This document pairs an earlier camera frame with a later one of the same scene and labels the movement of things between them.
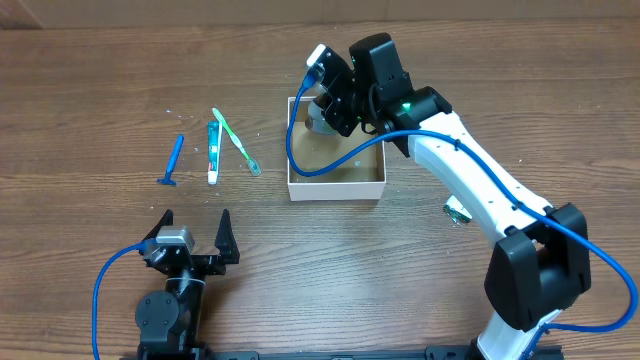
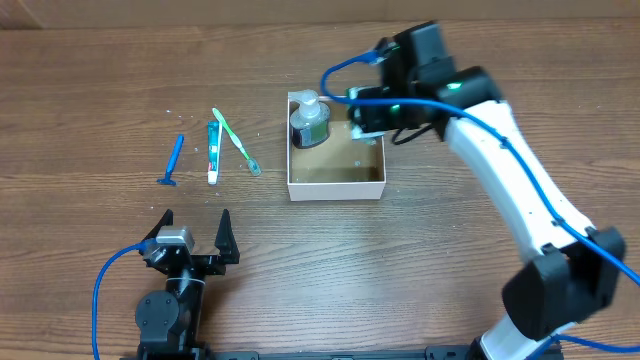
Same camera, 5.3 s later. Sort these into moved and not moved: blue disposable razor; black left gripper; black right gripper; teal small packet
Moved: black right gripper
Not moved: blue disposable razor; black left gripper; teal small packet
